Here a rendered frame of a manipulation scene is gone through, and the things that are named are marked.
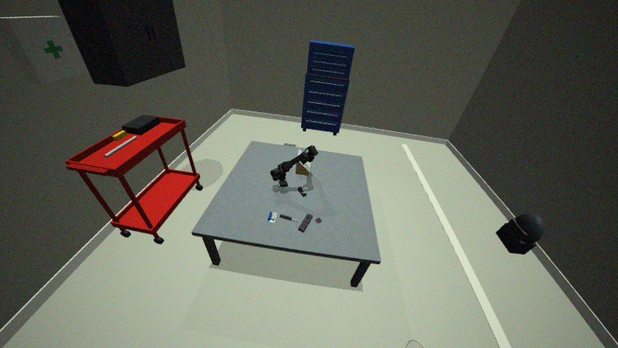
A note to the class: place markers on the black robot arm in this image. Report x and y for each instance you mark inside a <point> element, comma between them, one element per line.
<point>285,166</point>

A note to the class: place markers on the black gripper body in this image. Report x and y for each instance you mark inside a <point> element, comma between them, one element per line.
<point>283,183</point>

